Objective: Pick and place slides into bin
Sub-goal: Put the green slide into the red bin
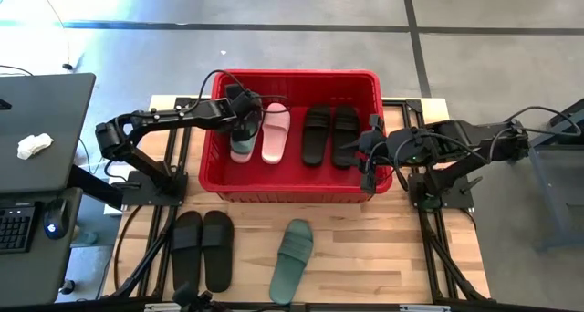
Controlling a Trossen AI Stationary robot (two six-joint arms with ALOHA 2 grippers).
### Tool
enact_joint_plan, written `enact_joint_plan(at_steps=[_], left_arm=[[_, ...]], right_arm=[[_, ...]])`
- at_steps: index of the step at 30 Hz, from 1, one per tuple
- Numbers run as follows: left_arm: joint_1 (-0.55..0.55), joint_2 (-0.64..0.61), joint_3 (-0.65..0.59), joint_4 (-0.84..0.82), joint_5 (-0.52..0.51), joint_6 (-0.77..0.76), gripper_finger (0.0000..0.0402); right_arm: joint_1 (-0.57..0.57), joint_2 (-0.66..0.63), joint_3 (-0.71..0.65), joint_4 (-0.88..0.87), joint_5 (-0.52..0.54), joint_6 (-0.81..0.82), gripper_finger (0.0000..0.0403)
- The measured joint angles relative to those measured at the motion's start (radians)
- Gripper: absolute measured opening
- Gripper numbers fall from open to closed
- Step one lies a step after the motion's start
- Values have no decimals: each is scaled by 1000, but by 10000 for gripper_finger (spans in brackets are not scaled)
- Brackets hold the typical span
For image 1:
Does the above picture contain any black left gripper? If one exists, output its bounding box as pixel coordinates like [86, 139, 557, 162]
[227, 100, 266, 143]

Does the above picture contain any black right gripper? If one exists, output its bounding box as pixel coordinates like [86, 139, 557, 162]
[340, 114, 405, 172]

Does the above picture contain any green rubber slide sandal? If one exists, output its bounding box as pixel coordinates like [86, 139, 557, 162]
[229, 120, 262, 157]
[268, 218, 315, 306]

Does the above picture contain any red plastic bin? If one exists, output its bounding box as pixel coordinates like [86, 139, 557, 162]
[198, 68, 394, 205]

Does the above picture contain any black desk support bar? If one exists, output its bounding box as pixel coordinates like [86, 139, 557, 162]
[67, 162, 125, 211]

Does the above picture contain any teal round object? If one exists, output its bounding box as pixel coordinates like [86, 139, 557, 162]
[71, 229, 99, 248]

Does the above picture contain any grey metal cart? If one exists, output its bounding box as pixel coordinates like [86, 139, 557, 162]
[524, 97, 584, 252]

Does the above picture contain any dark grey desk top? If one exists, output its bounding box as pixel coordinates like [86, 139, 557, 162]
[0, 72, 98, 195]

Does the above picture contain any black computer mouse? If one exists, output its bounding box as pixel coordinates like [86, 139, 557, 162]
[42, 197, 71, 241]

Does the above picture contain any crumpled white tissue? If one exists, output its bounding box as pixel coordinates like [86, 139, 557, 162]
[16, 132, 55, 161]

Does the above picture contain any black computer keyboard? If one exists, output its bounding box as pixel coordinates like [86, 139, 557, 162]
[0, 202, 38, 255]

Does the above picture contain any dark grey keyboard shelf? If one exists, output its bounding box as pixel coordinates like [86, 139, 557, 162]
[0, 186, 84, 307]

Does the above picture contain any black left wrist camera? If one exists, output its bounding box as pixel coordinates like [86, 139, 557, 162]
[224, 83, 257, 116]

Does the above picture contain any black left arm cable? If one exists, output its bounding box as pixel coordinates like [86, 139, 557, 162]
[189, 68, 293, 117]

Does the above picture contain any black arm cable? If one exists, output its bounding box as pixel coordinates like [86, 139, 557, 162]
[189, 68, 293, 117]
[505, 105, 583, 138]

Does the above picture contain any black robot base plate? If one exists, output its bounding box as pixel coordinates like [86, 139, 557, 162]
[121, 170, 189, 208]
[407, 171, 476, 212]

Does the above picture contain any black aluminium extrusion frame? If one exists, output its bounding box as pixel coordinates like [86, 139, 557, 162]
[0, 96, 584, 312]

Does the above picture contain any silver metal bracket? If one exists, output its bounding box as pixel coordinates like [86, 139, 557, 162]
[399, 304, 452, 312]
[144, 302, 197, 312]

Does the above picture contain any black loose cable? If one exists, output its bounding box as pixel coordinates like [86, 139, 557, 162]
[112, 204, 141, 291]

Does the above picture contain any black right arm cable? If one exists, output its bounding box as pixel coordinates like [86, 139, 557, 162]
[505, 105, 583, 138]

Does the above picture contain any thin black cable with plug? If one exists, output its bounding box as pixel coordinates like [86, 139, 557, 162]
[34, 0, 75, 72]

